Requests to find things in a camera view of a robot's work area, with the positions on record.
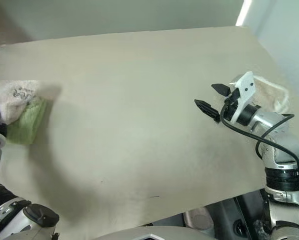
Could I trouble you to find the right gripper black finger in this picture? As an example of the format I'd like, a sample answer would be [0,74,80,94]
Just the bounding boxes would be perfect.
[193,99,221,124]
[211,83,233,97]

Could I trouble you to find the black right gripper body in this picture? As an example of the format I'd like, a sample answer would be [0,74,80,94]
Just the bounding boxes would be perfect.
[221,88,241,120]

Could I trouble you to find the pale pink towel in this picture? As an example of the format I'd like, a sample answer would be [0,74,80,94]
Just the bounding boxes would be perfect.
[0,79,42,125]

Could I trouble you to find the green folded towel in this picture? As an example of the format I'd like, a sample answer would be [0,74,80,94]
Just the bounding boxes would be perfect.
[6,98,48,146]

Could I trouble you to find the beige folded towel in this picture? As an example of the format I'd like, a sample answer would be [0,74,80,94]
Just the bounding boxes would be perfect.
[251,75,290,114]

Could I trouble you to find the bright window strip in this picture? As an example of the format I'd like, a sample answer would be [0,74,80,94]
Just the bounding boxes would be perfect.
[235,0,253,27]

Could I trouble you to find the pinkish rounded shape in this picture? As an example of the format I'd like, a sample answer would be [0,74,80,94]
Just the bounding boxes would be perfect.
[183,206,216,230]

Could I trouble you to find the silver robot torso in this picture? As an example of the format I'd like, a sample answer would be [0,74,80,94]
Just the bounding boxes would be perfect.
[93,225,240,240]

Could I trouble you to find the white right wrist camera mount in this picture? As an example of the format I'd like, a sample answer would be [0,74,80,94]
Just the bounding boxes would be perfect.
[229,71,256,123]

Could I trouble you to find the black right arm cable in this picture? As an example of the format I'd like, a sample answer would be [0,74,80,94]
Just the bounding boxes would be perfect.
[219,104,299,201]

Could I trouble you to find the black table frame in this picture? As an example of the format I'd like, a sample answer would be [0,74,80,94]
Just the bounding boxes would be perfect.
[233,192,268,240]

